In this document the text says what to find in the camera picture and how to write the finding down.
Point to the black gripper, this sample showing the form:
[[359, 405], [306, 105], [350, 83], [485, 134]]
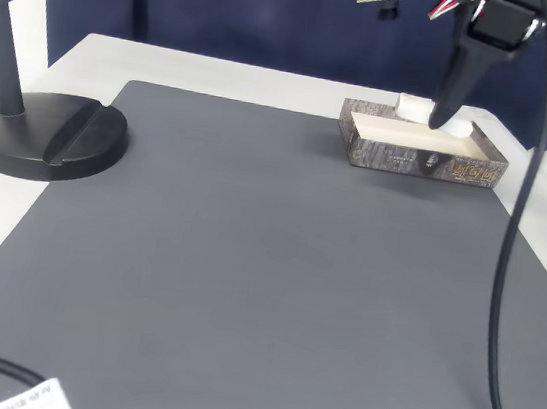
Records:
[[496, 23]]

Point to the white rectangular block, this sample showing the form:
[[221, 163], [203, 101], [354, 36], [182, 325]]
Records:
[[412, 109]]

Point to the patterned open cardboard box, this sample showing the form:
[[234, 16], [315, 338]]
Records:
[[395, 157]]

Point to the dark blue curtain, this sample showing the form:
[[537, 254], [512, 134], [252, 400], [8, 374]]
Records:
[[253, 10]]

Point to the grey desk mat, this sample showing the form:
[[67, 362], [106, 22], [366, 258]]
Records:
[[246, 261]]

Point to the black round-base stand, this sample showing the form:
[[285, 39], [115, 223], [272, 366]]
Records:
[[39, 143]]

